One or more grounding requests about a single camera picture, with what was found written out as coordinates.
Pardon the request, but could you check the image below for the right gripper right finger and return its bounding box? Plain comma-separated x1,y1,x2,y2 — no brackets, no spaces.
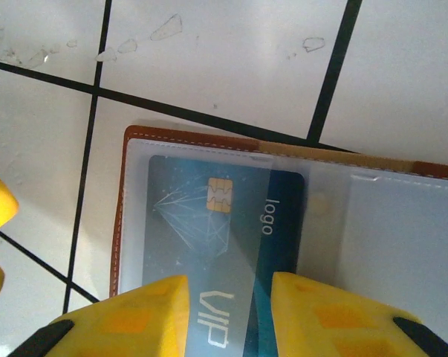
271,271,448,357

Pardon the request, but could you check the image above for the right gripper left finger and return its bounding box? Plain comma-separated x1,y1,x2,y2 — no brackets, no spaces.
7,274,190,357

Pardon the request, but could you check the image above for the blue VIP card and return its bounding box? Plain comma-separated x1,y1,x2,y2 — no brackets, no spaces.
140,154,306,357

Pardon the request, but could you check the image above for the brown leather card holder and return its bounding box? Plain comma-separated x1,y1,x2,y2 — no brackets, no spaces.
109,124,448,357

